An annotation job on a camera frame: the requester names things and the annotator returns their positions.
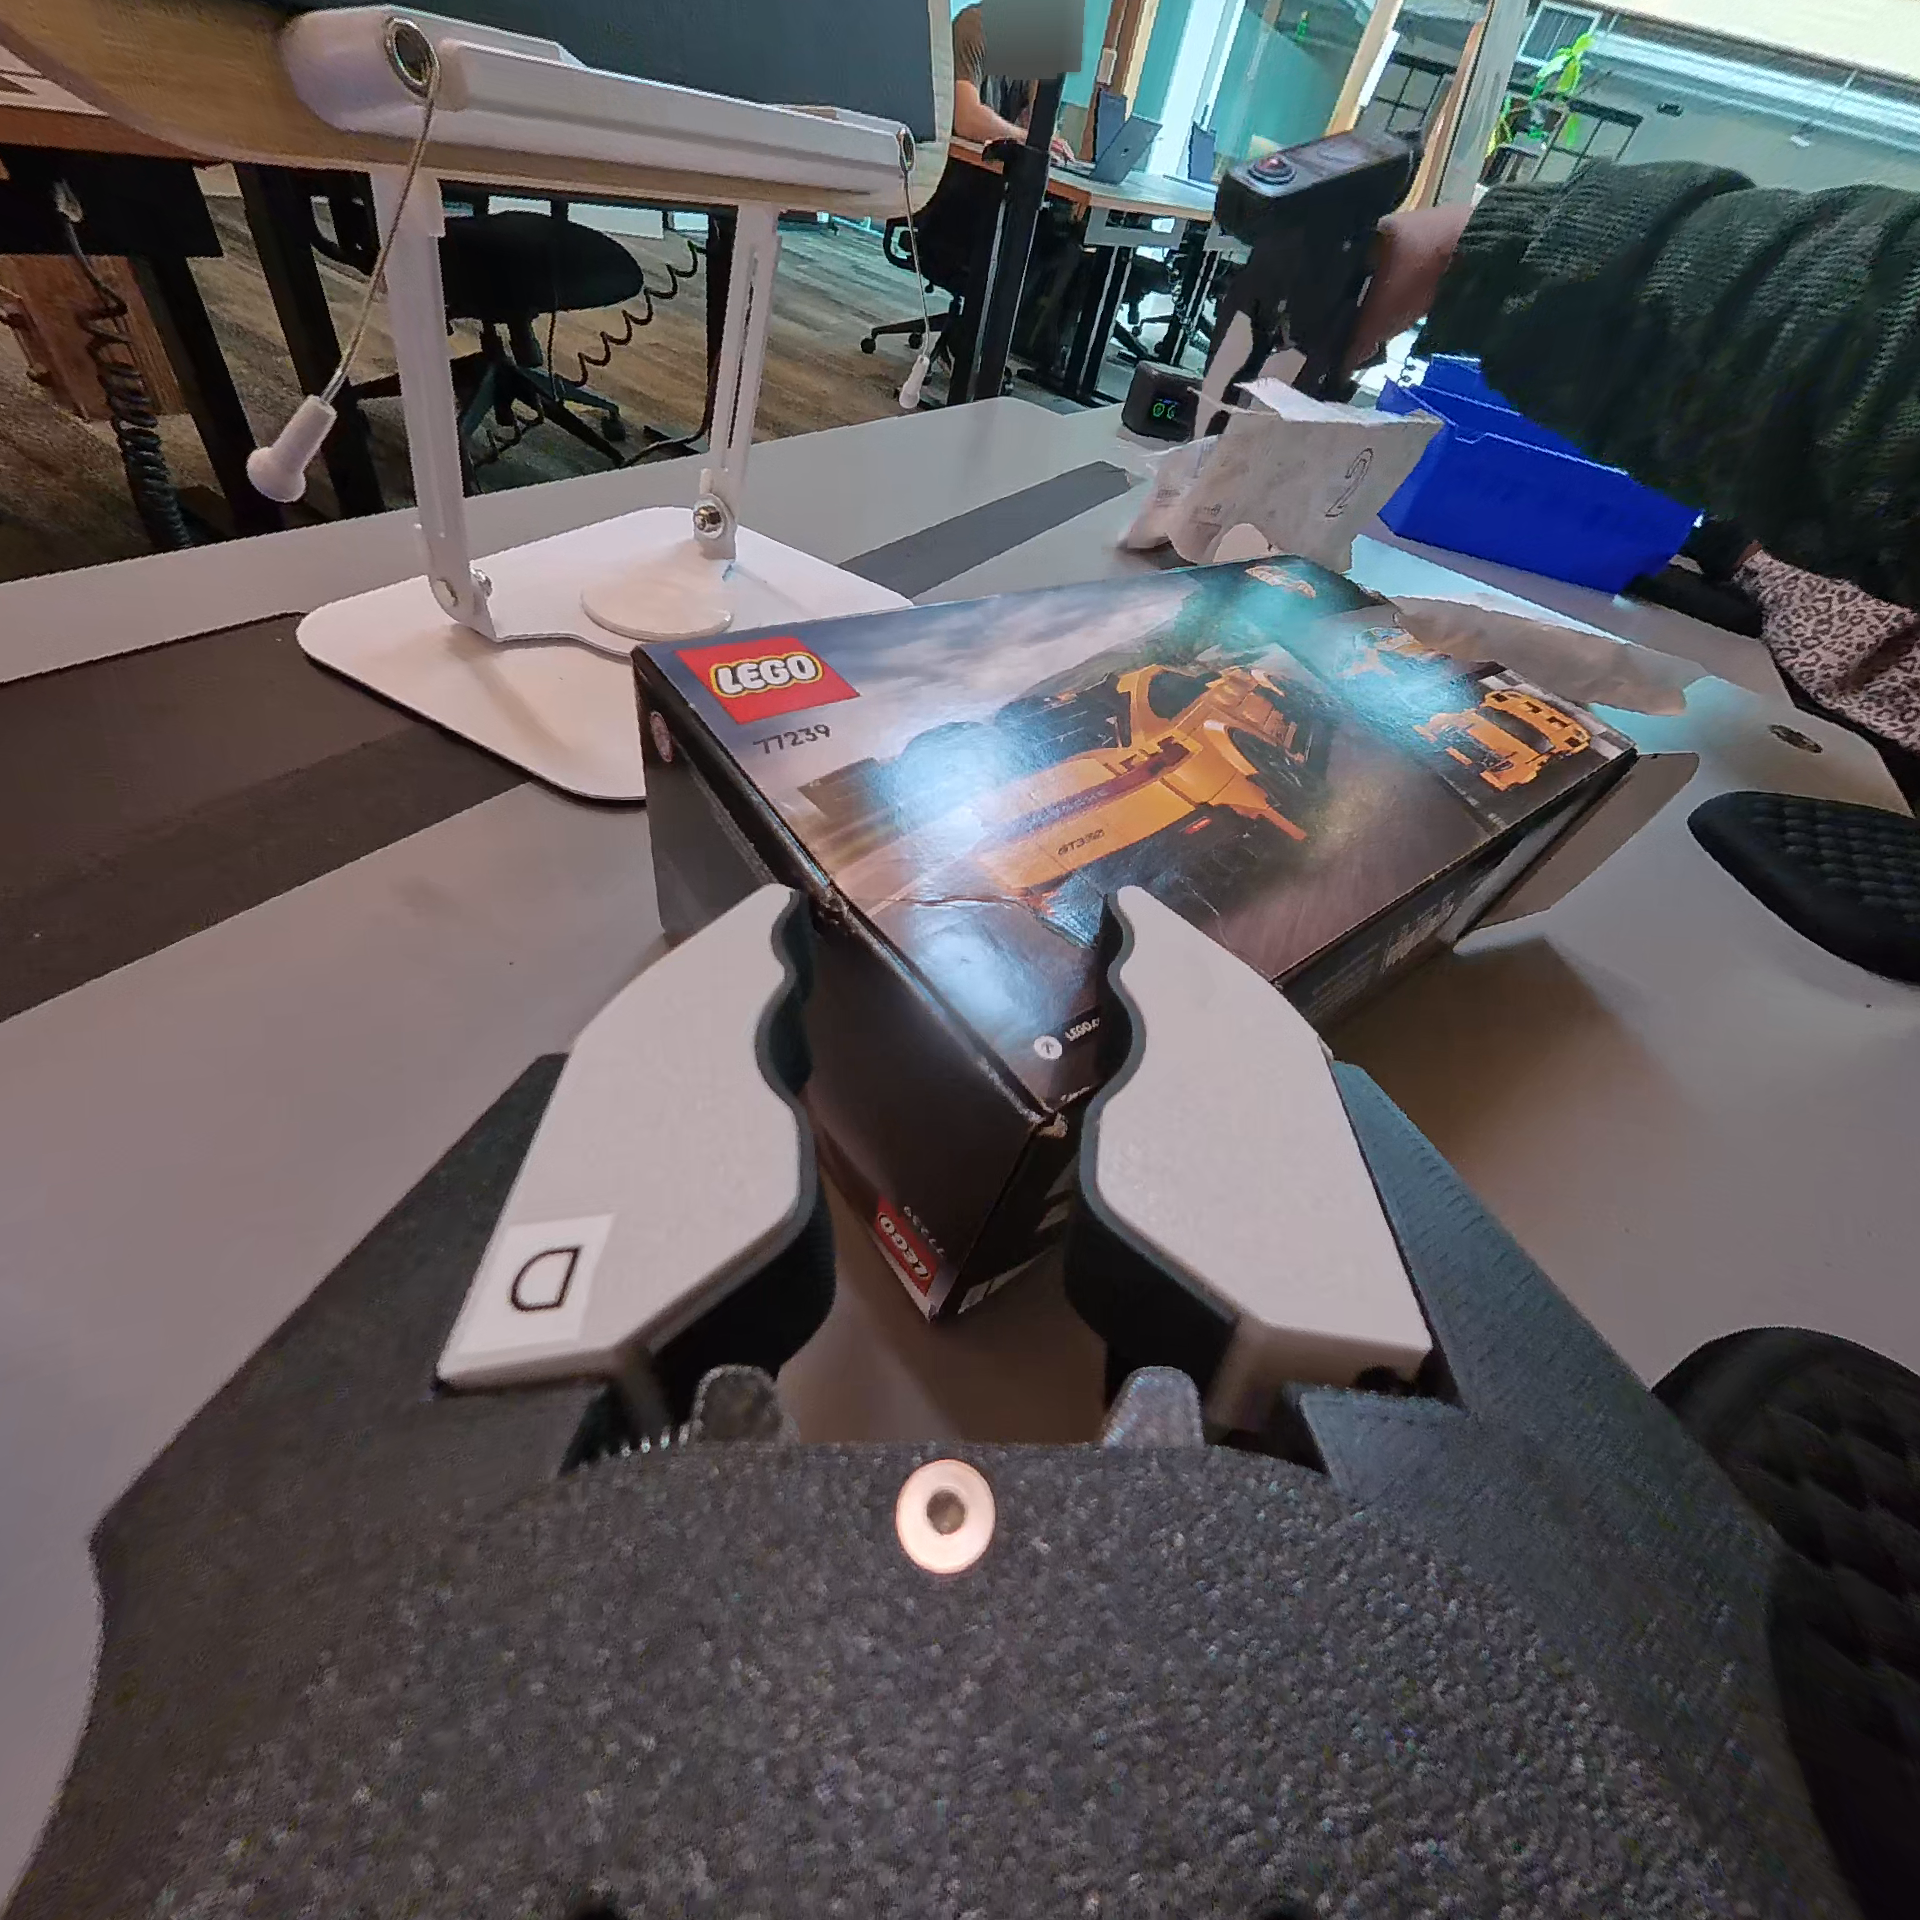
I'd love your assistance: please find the white brick-print paper bag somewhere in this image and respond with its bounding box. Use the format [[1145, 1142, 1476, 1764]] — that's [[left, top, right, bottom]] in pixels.
[[1200, 378, 1444, 571], [1118, 435, 1248, 553], [1387, 593, 1705, 721]]

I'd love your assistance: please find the background office desk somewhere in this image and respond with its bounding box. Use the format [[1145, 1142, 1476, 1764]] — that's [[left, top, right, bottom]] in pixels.
[[1035, 151, 1248, 407], [0, 142, 393, 518]]

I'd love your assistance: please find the black mesh armrest pad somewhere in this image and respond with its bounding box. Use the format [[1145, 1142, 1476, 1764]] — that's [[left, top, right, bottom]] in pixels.
[[1657, 1329, 1920, 1920], [1686, 790, 1920, 985]]

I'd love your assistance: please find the person's right hand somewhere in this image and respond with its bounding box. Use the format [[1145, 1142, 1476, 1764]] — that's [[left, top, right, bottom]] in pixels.
[[1372, 207, 1479, 373]]

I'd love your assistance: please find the grey desk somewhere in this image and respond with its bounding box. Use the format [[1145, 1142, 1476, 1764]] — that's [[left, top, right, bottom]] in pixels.
[[0, 393, 1920, 1920]]

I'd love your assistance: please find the black toy car box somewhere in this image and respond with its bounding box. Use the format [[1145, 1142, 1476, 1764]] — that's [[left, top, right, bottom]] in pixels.
[[631, 557, 1640, 1326]]

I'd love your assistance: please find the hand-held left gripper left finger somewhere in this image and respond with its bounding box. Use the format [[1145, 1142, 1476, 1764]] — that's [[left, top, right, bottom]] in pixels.
[[435, 885, 837, 1433]]

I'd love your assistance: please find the thin black coiled cable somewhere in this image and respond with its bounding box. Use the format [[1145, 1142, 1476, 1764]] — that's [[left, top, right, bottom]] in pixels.
[[547, 239, 705, 396]]

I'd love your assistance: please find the leopard print cloth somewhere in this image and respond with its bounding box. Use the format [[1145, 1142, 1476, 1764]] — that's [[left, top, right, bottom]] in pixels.
[[1747, 547, 1920, 812]]

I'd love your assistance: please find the blue plastic storage bin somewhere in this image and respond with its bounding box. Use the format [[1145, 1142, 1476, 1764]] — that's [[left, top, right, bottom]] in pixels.
[[1376, 393, 1705, 594], [1411, 354, 1637, 482]]

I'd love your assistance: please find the black office chair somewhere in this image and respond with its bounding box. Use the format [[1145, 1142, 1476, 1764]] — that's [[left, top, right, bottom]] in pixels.
[[861, 151, 1037, 407], [435, 211, 646, 466]]

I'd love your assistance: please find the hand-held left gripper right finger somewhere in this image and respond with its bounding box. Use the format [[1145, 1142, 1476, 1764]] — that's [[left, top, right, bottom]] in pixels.
[[1062, 885, 1432, 1433]]

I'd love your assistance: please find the green potted plant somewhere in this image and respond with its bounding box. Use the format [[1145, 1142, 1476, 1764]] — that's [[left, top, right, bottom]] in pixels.
[[1500, 29, 1600, 154]]

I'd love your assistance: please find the person's right forearm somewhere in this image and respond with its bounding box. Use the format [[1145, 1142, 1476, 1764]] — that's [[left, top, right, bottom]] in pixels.
[[1423, 162, 1920, 571]]

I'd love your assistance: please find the white metal book stand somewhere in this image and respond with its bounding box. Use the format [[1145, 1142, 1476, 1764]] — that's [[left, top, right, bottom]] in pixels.
[[246, 6, 963, 804]]

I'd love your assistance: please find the thick black coiled cable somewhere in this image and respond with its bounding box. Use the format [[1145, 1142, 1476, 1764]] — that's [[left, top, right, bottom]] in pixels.
[[52, 181, 197, 549]]

